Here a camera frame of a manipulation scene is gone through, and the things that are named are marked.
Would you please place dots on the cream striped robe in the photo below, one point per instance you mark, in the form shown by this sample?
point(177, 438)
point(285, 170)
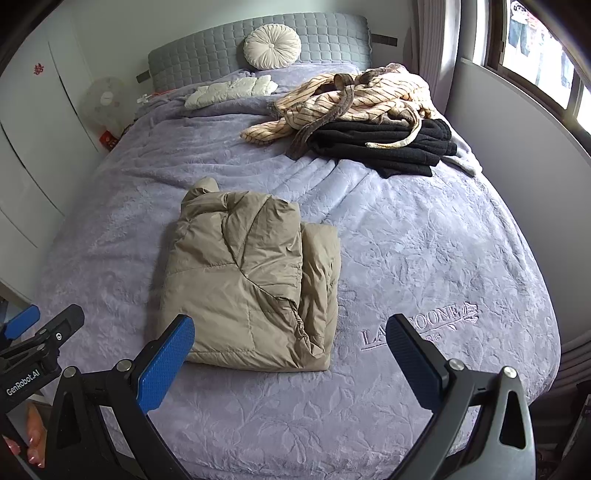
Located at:
point(346, 97)

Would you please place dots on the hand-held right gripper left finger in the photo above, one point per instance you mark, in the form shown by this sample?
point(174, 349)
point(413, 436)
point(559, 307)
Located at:
point(168, 362)

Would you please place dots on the beige puffer jacket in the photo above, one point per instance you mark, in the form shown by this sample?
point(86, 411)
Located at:
point(240, 277)

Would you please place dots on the window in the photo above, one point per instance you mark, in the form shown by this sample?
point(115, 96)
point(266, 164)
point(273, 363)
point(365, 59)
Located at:
point(540, 50)

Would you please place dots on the white puffer garment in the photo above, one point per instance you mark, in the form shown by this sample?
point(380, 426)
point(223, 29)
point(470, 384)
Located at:
point(231, 90)

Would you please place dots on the white charger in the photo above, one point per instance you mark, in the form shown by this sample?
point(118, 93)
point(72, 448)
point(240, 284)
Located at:
point(144, 98)

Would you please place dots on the black folded garment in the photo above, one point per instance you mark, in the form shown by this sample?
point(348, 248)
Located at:
point(383, 143)

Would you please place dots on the white wardrobe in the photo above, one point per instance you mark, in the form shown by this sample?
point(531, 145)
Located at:
point(37, 138)

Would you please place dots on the light grey cloth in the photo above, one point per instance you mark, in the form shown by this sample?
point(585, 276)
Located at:
point(468, 159)

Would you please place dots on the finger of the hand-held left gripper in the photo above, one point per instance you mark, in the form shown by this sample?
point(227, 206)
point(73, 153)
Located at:
point(23, 319)
point(64, 325)

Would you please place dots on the red box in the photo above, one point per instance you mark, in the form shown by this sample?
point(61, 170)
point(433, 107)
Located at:
point(108, 140)

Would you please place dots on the lilac embossed blanket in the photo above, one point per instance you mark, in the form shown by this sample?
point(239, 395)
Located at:
point(415, 258)

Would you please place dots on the white standing fan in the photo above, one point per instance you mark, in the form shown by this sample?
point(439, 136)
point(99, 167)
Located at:
point(104, 99)

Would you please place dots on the grey quilted headboard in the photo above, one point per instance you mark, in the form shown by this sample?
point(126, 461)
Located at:
point(332, 41)

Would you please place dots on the person's left hand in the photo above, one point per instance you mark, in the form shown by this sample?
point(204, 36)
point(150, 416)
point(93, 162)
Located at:
point(34, 429)

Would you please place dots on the round cream cushion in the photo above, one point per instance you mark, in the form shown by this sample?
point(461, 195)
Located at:
point(272, 47)

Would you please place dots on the grey curtain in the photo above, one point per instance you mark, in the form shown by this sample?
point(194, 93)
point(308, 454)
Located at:
point(431, 37)

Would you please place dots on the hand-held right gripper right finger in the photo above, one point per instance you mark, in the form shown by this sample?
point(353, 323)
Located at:
point(411, 364)

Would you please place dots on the red wardrobe sticker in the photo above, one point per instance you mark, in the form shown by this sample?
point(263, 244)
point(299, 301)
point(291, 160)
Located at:
point(37, 69)

